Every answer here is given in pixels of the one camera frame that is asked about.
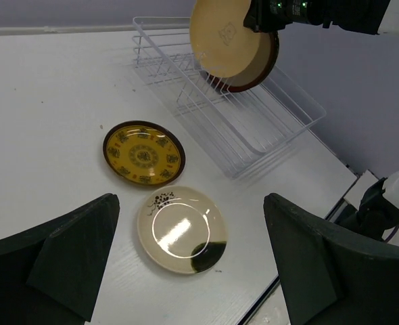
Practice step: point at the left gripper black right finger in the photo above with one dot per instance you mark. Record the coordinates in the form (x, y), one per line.
(328, 274)

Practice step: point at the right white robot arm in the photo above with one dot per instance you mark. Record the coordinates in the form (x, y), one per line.
(370, 17)

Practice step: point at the cream plate black mark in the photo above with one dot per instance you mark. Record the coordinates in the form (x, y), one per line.
(182, 230)

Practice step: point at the white wire dish rack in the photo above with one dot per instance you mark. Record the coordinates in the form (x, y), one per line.
(244, 133)

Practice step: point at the orange round plate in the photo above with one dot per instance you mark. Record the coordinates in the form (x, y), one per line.
(219, 41)

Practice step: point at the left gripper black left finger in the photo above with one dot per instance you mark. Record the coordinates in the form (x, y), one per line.
(52, 273)

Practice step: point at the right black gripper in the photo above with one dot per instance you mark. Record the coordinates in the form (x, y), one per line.
(269, 16)

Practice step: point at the yellow patterned black-rim plate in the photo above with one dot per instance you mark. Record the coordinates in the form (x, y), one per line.
(144, 153)

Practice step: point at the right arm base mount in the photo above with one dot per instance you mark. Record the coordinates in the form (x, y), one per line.
(376, 217)

